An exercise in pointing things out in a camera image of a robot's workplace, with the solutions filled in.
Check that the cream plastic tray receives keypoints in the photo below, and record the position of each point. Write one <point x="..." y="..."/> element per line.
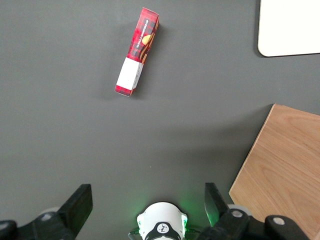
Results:
<point x="287" y="25"/>

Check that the red plaid cookie box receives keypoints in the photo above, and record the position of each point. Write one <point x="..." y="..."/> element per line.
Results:
<point x="142" y="42"/>

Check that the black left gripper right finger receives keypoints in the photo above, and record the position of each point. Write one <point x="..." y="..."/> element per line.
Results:
<point x="215" y="207"/>

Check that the wooden two-drawer cabinet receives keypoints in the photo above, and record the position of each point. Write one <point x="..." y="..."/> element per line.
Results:
<point x="282" y="162"/>

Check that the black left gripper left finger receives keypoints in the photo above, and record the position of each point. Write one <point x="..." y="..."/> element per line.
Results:
<point x="77" y="207"/>

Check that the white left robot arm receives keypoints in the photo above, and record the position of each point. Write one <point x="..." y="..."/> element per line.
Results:
<point x="162" y="215"/>

